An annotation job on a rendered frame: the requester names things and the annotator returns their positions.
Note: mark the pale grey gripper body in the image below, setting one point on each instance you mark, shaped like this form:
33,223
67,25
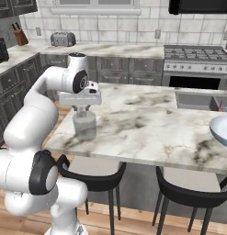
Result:
79,98

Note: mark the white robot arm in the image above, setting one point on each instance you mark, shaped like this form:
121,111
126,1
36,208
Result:
29,128

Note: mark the clear glass cup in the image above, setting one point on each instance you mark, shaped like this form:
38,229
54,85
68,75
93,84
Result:
85,128

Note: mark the pale blue ice bowl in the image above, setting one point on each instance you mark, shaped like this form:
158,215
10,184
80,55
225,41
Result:
222,129

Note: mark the grey base cupboard run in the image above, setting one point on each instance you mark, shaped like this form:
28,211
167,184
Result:
10,91
130,72

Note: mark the silver toaster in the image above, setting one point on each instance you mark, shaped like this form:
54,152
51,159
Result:
63,39

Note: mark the black bar stool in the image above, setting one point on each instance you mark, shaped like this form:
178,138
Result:
191,195
96,183

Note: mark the brown knife block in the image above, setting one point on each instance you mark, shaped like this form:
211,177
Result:
20,36

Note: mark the black microwave oven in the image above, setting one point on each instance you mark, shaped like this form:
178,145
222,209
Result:
1,50

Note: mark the white framed window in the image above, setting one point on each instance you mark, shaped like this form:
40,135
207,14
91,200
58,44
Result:
96,6

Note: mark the grey sink basin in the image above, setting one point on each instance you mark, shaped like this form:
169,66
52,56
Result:
197,100

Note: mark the steel range with oven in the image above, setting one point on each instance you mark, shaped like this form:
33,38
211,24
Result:
196,65

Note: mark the black range hood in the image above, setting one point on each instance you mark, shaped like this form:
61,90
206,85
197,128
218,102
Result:
199,6

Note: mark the white wall outlet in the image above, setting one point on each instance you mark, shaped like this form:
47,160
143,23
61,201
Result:
38,31
157,34
226,35

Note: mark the grey wall cupboard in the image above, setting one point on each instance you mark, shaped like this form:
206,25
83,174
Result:
13,7

